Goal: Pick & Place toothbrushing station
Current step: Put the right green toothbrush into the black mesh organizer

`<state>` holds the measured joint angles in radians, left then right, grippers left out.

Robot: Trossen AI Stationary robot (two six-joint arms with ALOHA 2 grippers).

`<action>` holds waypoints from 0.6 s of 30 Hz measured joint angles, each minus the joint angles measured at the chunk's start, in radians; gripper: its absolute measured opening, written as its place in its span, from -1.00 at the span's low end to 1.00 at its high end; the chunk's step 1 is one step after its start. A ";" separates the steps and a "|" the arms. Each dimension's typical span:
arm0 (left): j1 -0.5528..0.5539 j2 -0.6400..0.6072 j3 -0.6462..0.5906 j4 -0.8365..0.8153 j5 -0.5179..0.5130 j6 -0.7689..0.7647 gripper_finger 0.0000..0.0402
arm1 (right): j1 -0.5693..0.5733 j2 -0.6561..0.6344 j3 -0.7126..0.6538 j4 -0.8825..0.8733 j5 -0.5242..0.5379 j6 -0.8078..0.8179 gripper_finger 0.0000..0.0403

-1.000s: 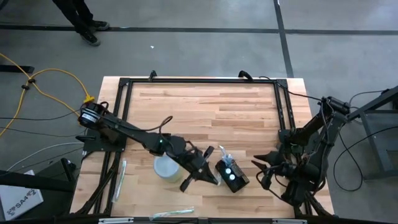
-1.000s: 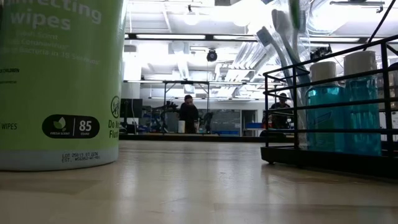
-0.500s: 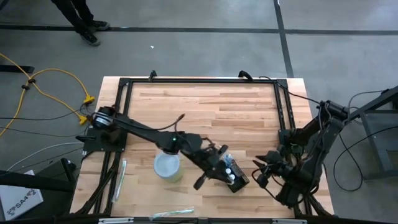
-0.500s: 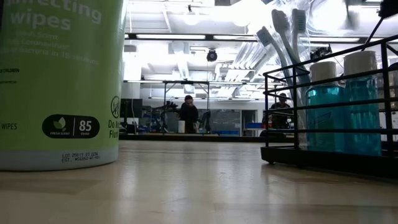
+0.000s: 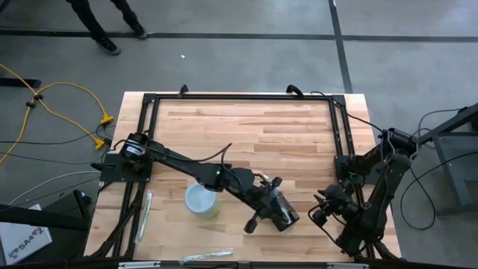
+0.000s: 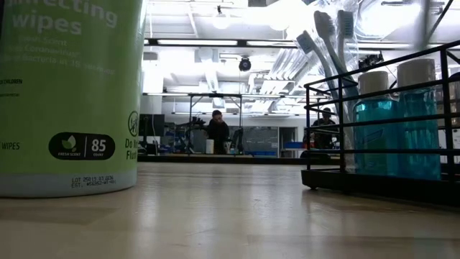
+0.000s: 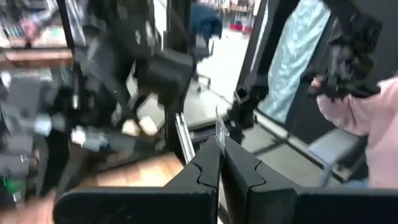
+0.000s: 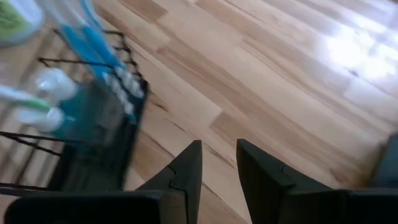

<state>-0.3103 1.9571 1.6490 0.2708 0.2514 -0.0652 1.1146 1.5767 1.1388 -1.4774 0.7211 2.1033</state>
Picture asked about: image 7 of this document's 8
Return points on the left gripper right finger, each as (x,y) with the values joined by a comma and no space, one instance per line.
(264,202)

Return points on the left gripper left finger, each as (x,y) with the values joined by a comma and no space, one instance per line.
(192,202)

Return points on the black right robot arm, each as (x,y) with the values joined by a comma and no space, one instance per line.
(102,77)

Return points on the grey padded seat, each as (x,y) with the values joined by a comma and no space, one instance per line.
(334,144)

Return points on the person's hand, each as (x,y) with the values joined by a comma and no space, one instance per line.
(316,82)

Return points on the person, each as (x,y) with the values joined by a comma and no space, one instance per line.
(382,124)

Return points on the translucent plastic sheet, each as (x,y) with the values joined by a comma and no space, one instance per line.
(292,62)

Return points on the blue office chair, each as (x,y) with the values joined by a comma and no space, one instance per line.
(203,21)

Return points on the wooden workbench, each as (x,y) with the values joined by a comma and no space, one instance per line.
(37,57)

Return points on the silver frame bracket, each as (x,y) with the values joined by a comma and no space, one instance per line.
(185,140)

